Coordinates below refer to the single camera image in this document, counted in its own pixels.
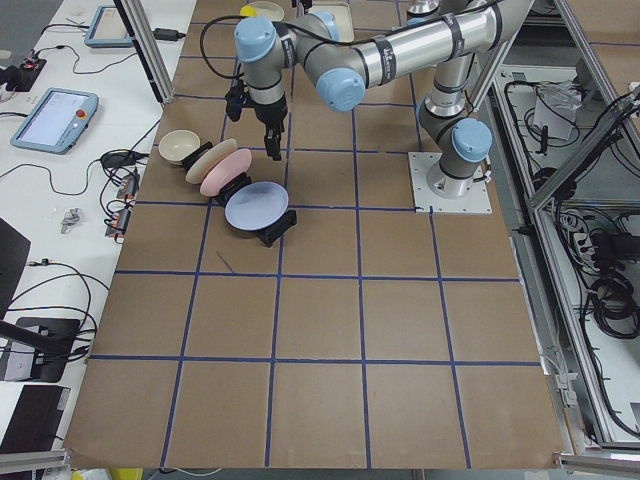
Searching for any cream plate in rack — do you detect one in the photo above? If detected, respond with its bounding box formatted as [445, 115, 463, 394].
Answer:
[182, 138, 237, 185]

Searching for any aluminium frame post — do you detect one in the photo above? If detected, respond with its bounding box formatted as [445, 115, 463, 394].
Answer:
[114, 0, 174, 105]

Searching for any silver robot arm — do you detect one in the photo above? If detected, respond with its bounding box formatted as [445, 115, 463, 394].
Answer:
[226, 1, 531, 198]
[405, 0, 444, 26]

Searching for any black device on table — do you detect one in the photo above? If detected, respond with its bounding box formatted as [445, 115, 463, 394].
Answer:
[1, 59, 47, 92]

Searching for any white box in cabinet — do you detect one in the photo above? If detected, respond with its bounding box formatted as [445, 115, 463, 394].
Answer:
[533, 81, 582, 141]

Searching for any far teach pendant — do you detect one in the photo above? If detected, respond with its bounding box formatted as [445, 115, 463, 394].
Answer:
[84, 5, 133, 48]

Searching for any near teach pendant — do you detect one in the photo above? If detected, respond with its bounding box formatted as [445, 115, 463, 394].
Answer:
[10, 88, 99, 155]

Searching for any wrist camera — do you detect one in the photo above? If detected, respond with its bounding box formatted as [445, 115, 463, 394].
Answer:
[225, 80, 250, 122]

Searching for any teach pendant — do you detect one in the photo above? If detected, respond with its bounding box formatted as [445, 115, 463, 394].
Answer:
[84, 5, 133, 48]
[10, 88, 99, 155]

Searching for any black monitor stand base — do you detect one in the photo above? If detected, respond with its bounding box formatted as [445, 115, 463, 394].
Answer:
[1, 317, 80, 383]

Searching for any small metal clamp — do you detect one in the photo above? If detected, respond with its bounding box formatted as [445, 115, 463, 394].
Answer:
[60, 208, 81, 234]

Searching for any cream bowl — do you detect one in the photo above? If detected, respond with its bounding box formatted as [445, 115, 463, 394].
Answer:
[158, 130, 201, 165]

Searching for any black dish rack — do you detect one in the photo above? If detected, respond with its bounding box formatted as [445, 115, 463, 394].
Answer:
[209, 169, 297, 247]

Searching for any yellow lemon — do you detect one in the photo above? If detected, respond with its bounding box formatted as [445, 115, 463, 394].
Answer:
[240, 5, 257, 17]

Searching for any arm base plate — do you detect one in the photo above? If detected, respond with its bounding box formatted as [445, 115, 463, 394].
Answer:
[408, 152, 492, 215]

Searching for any pink plate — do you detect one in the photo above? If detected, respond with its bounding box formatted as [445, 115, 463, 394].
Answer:
[199, 148, 252, 197]

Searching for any cream plate under lemon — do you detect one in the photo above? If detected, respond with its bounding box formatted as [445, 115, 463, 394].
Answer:
[245, 1, 285, 22]

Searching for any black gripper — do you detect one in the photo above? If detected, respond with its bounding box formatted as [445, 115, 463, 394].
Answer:
[254, 97, 288, 160]

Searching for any cream rectangular tray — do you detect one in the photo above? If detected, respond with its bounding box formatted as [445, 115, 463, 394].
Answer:
[325, 2, 354, 42]

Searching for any blue plate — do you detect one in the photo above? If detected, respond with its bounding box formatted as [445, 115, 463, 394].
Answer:
[225, 181, 289, 231]

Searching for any black power adapter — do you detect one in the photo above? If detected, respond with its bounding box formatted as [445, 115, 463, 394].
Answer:
[153, 28, 185, 42]

